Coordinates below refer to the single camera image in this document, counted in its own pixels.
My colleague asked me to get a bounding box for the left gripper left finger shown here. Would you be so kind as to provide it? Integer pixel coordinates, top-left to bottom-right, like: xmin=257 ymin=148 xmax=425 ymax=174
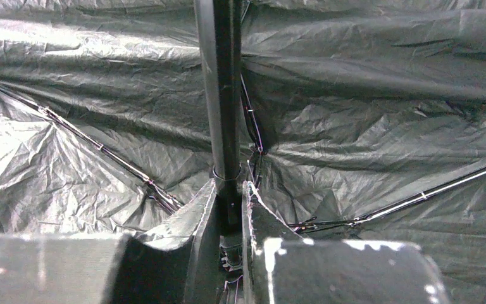
xmin=0 ymin=180 xmax=220 ymax=303

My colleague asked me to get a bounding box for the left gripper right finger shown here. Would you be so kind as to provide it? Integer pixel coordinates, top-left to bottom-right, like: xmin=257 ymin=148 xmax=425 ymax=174
xmin=242 ymin=181 xmax=451 ymax=303

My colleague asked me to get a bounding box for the purple umbrella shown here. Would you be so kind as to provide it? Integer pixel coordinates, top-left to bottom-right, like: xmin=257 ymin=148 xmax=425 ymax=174
xmin=0 ymin=0 xmax=486 ymax=304

